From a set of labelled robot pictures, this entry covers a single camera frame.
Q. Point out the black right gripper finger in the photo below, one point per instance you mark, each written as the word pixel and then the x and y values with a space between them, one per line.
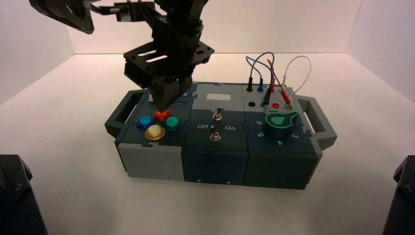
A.
pixel 185 87
pixel 163 95

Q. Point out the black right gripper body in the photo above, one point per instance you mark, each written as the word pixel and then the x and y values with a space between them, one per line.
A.
pixel 146 69

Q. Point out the red push button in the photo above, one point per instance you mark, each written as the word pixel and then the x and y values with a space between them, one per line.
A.
pixel 162 117

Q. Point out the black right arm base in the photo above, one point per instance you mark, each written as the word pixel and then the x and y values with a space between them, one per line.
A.
pixel 402 201

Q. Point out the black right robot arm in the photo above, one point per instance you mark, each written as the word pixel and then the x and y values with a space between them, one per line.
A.
pixel 181 22

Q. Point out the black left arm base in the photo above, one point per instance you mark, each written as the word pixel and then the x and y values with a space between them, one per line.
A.
pixel 16 201

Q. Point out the green push button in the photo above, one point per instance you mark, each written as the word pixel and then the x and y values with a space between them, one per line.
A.
pixel 172 123

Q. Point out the blue push button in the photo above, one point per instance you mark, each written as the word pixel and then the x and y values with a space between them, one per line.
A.
pixel 145 121

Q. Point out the yellow push button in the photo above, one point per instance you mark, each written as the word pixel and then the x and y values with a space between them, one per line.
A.
pixel 155 132

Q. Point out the small grey display screen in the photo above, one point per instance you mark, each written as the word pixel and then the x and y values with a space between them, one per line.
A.
pixel 219 97

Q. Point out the black banana socket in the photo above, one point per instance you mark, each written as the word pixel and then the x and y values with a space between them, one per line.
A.
pixel 251 104

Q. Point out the modular grey-teal task box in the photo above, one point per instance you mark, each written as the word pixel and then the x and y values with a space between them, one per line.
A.
pixel 214 162

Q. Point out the red banana socket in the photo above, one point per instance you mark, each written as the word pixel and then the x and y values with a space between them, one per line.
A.
pixel 276 105

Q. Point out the green rotary knob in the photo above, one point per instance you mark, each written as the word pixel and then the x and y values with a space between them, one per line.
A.
pixel 278 125

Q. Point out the green banana socket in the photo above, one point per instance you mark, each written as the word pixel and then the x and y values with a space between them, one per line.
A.
pixel 287 105

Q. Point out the metal toggle switch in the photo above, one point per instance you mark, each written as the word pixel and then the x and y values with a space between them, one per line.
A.
pixel 214 136
pixel 218 114

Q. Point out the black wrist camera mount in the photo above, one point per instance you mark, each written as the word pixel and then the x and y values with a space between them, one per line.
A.
pixel 68 13

